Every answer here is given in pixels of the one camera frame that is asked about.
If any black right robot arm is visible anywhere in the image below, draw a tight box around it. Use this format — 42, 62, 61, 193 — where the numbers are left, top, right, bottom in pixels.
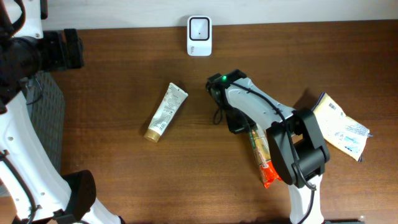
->
206, 70, 330, 223

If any white barcode scanner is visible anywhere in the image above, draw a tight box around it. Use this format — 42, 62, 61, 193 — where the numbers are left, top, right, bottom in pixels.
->
187, 16, 213, 57

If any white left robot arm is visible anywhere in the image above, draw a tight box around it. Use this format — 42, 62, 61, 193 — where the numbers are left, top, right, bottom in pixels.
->
1, 0, 123, 224

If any white tube with gold cap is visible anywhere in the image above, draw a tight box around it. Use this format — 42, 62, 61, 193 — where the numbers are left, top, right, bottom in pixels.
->
144, 83, 188, 142

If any orange spaghetti packet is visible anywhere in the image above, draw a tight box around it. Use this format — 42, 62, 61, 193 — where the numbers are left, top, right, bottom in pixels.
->
249, 124, 282, 189

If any grey plastic basket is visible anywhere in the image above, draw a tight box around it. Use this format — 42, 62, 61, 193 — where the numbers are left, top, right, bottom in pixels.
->
23, 72, 65, 172

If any yellow white snack bag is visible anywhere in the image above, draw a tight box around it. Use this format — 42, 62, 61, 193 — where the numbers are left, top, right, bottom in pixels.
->
312, 92, 372, 162

